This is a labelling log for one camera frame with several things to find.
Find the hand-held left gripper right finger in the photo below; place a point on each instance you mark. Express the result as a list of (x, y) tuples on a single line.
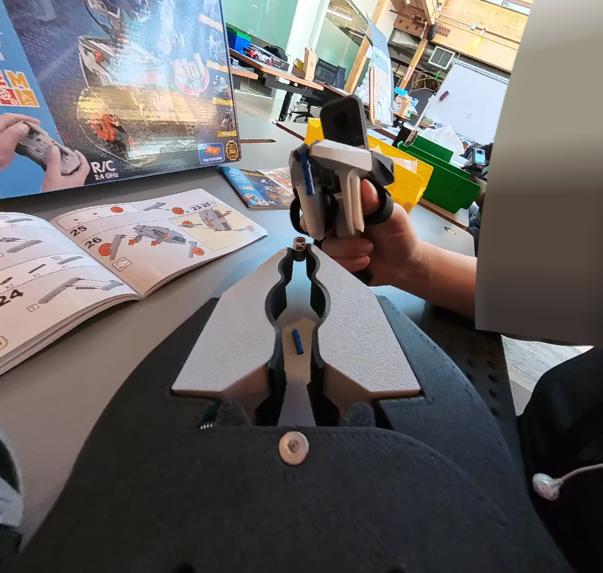
[(362, 347)]

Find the open instruction booklet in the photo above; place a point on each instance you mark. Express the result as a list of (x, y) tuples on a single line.
[(94, 262)]

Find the whiteboard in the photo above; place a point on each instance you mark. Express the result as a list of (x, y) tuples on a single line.
[(476, 97)]

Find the small blue booklet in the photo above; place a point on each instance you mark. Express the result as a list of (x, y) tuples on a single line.
[(254, 189)]

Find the cardboard box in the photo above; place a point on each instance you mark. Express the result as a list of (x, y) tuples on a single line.
[(308, 64)]

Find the small grey connector piece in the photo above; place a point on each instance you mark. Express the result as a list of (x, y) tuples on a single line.
[(299, 248)]

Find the person's right hand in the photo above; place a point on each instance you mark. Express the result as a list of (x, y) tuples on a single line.
[(391, 248)]

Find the yellow plastic bin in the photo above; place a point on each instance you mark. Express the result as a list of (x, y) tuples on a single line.
[(410, 172)]

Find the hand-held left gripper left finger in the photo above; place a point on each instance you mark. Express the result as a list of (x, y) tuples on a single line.
[(226, 347)]

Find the green plastic bin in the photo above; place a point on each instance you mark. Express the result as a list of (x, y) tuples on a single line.
[(447, 182)]

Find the wooden background table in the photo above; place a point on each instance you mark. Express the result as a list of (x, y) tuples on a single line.
[(282, 71)]

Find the blue robot kit box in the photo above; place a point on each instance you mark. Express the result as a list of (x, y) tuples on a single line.
[(117, 73)]

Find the paper sign board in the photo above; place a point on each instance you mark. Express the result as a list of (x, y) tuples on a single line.
[(381, 78)]

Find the person's black clothing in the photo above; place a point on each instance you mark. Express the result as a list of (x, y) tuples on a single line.
[(565, 417)]

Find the grey desk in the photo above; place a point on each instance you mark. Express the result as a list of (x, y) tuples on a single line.
[(179, 299)]

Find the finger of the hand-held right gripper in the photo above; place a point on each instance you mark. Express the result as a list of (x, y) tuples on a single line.
[(344, 154), (318, 215)]

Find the black office chair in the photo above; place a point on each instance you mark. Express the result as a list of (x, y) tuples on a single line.
[(306, 104)]

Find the wooden pillar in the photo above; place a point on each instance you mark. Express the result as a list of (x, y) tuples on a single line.
[(377, 26)]

